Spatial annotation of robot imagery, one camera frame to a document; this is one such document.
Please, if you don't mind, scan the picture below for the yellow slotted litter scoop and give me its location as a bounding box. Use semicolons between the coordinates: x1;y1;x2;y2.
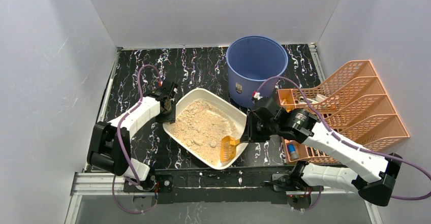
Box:
220;136;240;162

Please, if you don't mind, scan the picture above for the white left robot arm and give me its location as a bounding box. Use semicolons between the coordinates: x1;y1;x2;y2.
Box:
87;81;178;188

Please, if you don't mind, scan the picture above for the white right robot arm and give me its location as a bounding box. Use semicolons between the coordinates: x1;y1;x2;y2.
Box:
240;97;401;207

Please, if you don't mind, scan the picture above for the beige cat litter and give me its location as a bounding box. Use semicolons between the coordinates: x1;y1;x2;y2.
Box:
169;100;238;166

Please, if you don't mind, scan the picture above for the blue capped small bottle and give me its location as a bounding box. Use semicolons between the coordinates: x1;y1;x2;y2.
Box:
287;144;299;161

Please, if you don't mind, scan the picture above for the blue plastic bucket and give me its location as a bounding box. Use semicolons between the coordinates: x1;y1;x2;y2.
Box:
226;36;289;108

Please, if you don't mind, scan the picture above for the orange plastic file organizer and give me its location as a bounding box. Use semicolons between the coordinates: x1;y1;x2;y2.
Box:
278;60;410;152

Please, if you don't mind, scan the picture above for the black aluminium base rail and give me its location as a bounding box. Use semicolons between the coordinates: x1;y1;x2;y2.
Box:
71;165;375;213

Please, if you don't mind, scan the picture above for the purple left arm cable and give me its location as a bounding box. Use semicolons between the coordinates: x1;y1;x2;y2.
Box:
111;64;163;215

